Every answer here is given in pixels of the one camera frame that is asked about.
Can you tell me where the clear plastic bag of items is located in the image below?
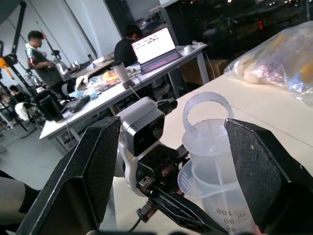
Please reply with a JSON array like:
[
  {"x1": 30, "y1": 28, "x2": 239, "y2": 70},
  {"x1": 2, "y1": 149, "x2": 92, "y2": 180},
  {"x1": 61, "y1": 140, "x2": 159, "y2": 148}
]
[{"x1": 224, "y1": 21, "x2": 313, "y2": 108}]

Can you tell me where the brown cardboard box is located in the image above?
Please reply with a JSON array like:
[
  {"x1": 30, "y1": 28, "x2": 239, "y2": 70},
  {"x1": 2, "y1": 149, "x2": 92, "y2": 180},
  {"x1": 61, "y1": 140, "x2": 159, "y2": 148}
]
[{"x1": 180, "y1": 58, "x2": 230, "y2": 86}]

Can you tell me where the white tumbler with dark lid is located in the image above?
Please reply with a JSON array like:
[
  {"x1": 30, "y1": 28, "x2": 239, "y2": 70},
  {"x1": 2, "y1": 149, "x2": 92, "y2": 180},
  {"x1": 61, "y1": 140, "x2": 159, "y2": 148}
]
[{"x1": 112, "y1": 61, "x2": 135, "y2": 90}]

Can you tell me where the small translucent plastic measuring cup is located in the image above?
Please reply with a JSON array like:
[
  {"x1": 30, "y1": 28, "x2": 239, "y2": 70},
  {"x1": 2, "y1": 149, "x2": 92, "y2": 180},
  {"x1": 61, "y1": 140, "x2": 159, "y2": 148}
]
[{"x1": 177, "y1": 159, "x2": 242, "y2": 199}]

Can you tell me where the flat black device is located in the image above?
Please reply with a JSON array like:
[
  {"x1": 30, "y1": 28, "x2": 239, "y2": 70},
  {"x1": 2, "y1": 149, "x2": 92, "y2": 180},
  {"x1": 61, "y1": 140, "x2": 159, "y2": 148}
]
[{"x1": 69, "y1": 95, "x2": 91, "y2": 114}]

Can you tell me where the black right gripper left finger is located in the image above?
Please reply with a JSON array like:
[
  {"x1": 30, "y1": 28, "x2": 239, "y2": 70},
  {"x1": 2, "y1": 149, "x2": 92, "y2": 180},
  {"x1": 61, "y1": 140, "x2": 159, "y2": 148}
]
[{"x1": 16, "y1": 116, "x2": 122, "y2": 235}]

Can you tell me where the open laptop with bright screen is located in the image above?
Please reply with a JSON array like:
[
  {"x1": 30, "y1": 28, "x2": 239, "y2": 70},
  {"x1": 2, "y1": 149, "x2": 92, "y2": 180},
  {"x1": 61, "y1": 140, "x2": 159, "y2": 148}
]
[{"x1": 131, "y1": 27, "x2": 183, "y2": 75}]

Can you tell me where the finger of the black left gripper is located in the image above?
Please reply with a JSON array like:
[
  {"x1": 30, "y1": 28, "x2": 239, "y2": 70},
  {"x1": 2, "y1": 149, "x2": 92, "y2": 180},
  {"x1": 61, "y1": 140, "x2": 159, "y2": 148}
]
[{"x1": 148, "y1": 189, "x2": 228, "y2": 235}]

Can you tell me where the standing person in grey shirt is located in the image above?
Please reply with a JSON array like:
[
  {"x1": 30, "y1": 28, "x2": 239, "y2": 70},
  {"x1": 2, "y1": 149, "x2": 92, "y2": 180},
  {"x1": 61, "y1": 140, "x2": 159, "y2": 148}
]
[{"x1": 25, "y1": 30, "x2": 75, "y2": 100}]

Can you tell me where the tall translucent plastic measuring cup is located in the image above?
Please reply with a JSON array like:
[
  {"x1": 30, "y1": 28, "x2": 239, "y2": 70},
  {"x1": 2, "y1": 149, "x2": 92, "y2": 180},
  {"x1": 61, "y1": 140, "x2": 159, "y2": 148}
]
[{"x1": 181, "y1": 92, "x2": 260, "y2": 235}]

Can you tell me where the long white work table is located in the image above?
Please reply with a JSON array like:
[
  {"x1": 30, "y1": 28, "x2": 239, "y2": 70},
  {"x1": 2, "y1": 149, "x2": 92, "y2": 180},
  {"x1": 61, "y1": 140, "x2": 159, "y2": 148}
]
[{"x1": 39, "y1": 43, "x2": 210, "y2": 154}]

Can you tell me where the black camera cable plug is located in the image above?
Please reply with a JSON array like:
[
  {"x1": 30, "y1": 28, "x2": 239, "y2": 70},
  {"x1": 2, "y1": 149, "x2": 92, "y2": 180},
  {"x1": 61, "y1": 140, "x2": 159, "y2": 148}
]
[{"x1": 157, "y1": 98, "x2": 179, "y2": 112}]

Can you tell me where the seated person with dark hair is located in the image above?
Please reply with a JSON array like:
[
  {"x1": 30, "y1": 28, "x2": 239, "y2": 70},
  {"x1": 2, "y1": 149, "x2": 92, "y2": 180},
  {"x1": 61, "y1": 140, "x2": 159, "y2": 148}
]
[{"x1": 0, "y1": 84, "x2": 31, "y2": 123}]

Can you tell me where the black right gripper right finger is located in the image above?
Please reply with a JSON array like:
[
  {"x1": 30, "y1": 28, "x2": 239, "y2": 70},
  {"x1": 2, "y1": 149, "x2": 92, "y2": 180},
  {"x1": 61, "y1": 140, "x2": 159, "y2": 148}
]
[{"x1": 224, "y1": 118, "x2": 313, "y2": 235}]

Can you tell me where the seated person in black shirt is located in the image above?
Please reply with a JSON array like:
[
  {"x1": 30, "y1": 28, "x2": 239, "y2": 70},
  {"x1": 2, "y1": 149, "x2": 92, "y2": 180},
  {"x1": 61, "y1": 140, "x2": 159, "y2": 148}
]
[{"x1": 113, "y1": 24, "x2": 144, "y2": 69}]

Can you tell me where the black tripod stand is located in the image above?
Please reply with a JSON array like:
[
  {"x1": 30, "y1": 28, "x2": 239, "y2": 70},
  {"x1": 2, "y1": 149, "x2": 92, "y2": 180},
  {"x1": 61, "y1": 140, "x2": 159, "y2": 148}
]
[{"x1": 0, "y1": 0, "x2": 28, "y2": 81}]

